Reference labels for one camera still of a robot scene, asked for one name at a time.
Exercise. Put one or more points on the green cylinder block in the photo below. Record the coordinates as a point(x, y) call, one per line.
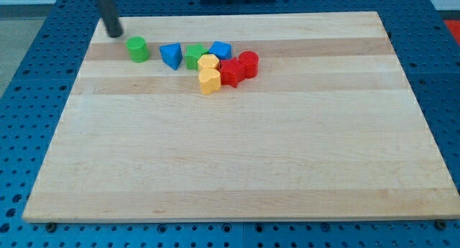
point(137, 49)

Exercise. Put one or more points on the blue triangle block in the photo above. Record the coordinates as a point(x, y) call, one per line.
point(171, 55)

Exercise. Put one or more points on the red star block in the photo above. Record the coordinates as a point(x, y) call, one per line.
point(232, 72)

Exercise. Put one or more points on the light wooden board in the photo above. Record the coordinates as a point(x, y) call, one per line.
point(328, 130)

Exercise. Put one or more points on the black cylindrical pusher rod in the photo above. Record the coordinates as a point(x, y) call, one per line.
point(109, 14)

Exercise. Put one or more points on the blue cube block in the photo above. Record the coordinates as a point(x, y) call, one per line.
point(222, 50)

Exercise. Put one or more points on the yellow heart block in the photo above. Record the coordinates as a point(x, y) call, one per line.
point(210, 80)

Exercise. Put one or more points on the green star block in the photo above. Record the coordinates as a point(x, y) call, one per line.
point(193, 54)

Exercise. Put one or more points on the yellow hexagon block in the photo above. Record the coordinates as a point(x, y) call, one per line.
point(208, 61)

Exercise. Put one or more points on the red cylinder block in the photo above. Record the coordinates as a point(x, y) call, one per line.
point(250, 61)

